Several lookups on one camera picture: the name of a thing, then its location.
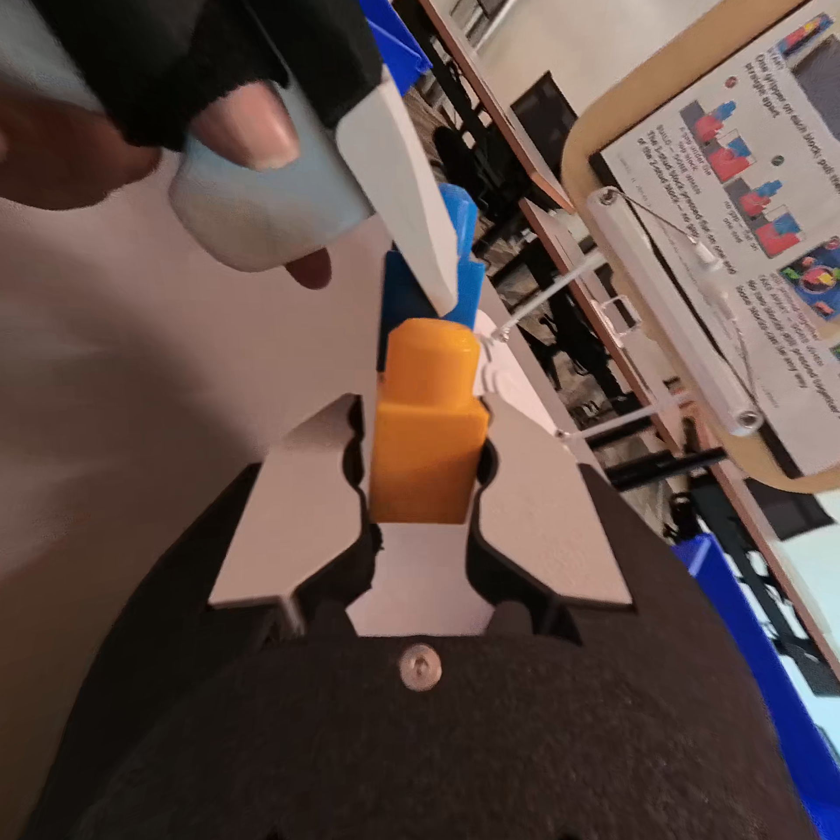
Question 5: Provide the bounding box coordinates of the blue single-stud block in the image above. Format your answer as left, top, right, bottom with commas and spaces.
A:
377, 184, 488, 371

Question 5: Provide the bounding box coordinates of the yellow two-stud block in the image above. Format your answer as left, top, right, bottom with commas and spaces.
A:
369, 318, 491, 526

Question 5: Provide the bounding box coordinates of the person's left hand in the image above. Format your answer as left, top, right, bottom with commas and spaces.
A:
0, 80, 333, 291

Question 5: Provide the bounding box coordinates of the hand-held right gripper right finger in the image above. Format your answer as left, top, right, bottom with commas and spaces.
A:
466, 397, 635, 642

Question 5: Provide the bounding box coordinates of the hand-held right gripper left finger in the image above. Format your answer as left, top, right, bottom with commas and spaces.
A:
207, 394, 383, 636

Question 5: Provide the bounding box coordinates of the white document stand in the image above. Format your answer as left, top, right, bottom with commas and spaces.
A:
474, 0, 840, 494

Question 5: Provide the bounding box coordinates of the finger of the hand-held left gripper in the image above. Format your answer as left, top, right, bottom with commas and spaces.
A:
168, 66, 462, 319

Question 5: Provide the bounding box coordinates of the blue plastic bin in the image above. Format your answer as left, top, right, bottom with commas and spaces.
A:
672, 533, 840, 840

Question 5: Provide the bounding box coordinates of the printed instruction sheet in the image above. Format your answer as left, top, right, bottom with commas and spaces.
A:
591, 0, 840, 476

